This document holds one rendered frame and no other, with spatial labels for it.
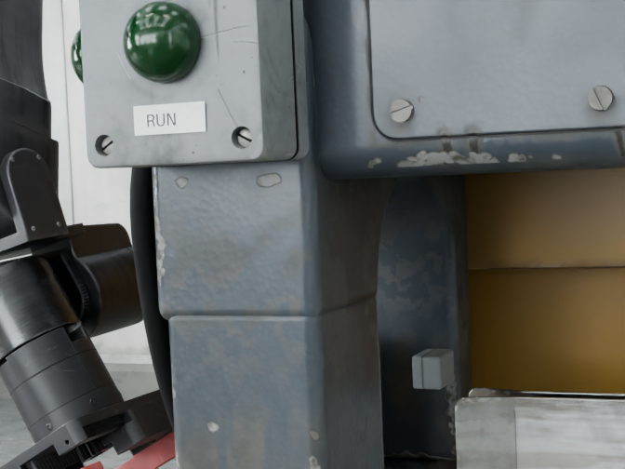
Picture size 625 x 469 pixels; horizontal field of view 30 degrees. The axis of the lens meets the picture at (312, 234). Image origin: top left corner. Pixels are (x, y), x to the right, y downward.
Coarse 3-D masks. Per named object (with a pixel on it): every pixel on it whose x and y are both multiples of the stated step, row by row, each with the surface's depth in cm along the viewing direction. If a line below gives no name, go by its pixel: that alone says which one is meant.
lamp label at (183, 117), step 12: (144, 108) 44; (156, 108) 43; (168, 108) 43; (180, 108) 43; (192, 108) 43; (204, 108) 43; (144, 120) 44; (156, 120) 43; (168, 120) 43; (180, 120) 43; (192, 120) 43; (204, 120) 43; (144, 132) 44; (156, 132) 44; (168, 132) 43; (180, 132) 43
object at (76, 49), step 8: (80, 32) 46; (80, 40) 46; (72, 48) 46; (80, 48) 46; (72, 56) 46; (80, 56) 46; (72, 64) 46; (80, 64) 46; (80, 72) 46; (80, 80) 46
